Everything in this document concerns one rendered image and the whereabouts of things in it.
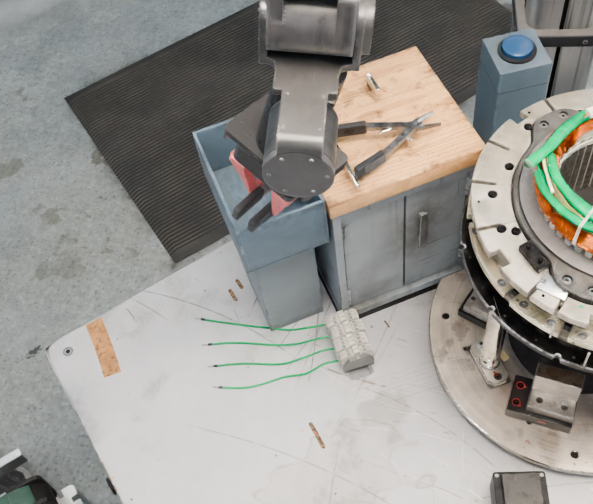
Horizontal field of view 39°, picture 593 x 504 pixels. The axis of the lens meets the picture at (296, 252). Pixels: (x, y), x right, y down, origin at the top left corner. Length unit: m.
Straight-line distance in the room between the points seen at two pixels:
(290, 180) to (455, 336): 0.56
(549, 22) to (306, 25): 0.77
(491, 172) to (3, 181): 1.86
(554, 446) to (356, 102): 0.49
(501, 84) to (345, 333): 0.39
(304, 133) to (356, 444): 0.58
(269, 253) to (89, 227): 1.43
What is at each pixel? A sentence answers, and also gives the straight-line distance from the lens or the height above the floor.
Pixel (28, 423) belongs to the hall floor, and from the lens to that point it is 2.15.
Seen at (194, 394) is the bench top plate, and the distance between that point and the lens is 1.18.
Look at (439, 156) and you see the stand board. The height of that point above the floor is 1.07.
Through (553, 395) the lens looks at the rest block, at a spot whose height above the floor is 0.84.
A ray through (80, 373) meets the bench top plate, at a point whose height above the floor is 0.78.
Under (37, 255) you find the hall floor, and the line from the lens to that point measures 2.38.
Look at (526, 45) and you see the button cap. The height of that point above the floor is 1.04.
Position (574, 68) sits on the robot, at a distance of 1.42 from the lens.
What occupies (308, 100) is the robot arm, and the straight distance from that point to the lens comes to 0.65.
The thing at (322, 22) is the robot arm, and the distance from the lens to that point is 0.64.
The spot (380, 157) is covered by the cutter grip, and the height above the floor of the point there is 1.09.
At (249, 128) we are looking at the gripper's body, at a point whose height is 1.26.
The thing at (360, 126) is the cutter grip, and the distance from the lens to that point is 0.99.
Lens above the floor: 1.83
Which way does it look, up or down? 56 degrees down
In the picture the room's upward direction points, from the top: 10 degrees counter-clockwise
